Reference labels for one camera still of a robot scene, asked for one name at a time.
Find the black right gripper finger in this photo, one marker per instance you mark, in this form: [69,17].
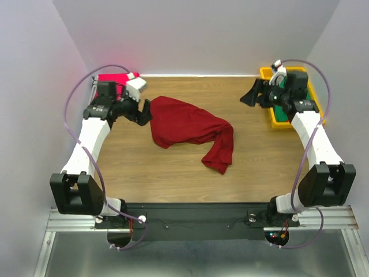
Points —
[250,98]
[263,100]

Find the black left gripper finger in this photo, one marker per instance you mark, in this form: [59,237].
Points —
[146,113]
[138,118]

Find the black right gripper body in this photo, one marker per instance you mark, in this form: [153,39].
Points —
[275,96]

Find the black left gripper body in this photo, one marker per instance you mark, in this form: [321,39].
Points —
[128,108]

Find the dark red t shirt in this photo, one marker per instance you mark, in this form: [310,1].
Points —
[175,122]

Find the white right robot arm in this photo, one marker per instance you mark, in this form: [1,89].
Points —
[329,178]

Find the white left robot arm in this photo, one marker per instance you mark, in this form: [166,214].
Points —
[74,189]

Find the green t shirt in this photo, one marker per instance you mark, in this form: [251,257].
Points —
[295,88]

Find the yellow plastic bin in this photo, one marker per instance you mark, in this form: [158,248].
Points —
[312,95]

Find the folded pink t shirt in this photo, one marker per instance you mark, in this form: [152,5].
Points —
[120,78]

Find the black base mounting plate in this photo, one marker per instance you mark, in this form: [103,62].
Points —
[198,222]

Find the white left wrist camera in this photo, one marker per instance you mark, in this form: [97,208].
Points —
[135,86]

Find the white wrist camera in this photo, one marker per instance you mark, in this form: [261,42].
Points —
[135,86]
[278,72]

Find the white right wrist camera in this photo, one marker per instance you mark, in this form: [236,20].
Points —
[278,72]

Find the aluminium frame rail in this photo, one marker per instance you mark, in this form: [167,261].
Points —
[335,218]

